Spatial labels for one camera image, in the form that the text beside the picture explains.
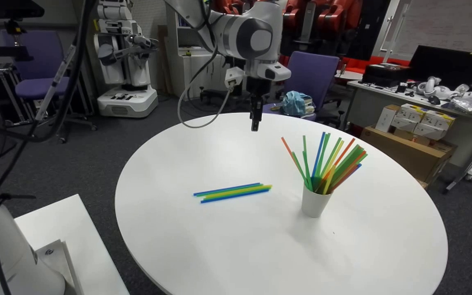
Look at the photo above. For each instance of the black computer monitor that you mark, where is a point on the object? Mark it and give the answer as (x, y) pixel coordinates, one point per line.
(449, 64)

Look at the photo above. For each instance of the red chair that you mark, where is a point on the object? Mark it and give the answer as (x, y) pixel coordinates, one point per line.
(229, 5)
(327, 17)

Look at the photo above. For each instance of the red low seat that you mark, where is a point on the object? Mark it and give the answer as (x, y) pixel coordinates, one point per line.
(355, 63)

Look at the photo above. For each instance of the long green straw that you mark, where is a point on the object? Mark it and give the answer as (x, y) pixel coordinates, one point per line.
(346, 159)

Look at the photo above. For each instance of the white mobile robot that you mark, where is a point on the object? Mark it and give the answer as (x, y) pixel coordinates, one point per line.
(124, 59)

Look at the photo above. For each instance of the thin orange straw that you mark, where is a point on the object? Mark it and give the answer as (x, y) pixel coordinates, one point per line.
(293, 156)

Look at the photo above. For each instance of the black bag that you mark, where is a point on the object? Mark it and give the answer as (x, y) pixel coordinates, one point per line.
(388, 76)

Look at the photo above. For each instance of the white carton box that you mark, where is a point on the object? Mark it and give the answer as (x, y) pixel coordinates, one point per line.
(385, 117)

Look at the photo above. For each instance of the white packet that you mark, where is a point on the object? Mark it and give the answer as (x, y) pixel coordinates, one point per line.
(409, 118)
(436, 125)

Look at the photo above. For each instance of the thin green straw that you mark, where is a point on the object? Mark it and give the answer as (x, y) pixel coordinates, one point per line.
(305, 156)

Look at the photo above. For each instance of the white office desk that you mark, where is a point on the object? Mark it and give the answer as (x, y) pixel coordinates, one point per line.
(409, 108)

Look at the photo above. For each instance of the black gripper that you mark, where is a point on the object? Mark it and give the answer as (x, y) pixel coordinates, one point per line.
(254, 90)

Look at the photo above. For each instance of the purple office chair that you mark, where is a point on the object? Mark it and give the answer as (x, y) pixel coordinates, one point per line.
(314, 71)
(39, 66)

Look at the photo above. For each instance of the teal crumpled cloth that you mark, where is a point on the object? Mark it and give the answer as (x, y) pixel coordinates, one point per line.
(296, 104)

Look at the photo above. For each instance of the small black desk device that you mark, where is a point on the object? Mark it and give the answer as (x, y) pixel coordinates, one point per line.
(408, 86)

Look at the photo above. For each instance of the blue straw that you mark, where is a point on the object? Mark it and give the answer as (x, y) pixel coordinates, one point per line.
(228, 189)
(357, 167)
(234, 195)
(318, 154)

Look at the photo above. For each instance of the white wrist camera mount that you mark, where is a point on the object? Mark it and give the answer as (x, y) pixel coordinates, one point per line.
(277, 72)

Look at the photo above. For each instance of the red straw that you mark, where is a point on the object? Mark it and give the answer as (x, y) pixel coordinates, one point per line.
(341, 154)

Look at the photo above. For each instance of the white mug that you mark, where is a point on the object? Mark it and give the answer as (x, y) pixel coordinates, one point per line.
(314, 202)

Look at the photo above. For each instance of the yellow straw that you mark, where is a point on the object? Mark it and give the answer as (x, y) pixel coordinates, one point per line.
(331, 164)

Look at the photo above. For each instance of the grey metal bracket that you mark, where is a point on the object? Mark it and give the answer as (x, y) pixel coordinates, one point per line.
(60, 264)

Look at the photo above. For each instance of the yellow-green straw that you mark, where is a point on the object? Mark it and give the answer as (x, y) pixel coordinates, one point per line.
(237, 192)

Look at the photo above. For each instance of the white side cabinet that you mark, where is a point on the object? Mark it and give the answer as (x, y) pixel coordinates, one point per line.
(77, 240)

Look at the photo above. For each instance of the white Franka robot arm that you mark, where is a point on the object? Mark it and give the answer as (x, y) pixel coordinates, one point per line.
(246, 38)

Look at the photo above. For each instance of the white machine cabinet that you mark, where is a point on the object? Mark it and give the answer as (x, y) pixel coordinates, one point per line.
(196, 76)

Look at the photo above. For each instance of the brown cardboard box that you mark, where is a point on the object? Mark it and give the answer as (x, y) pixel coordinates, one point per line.
(408, 153)

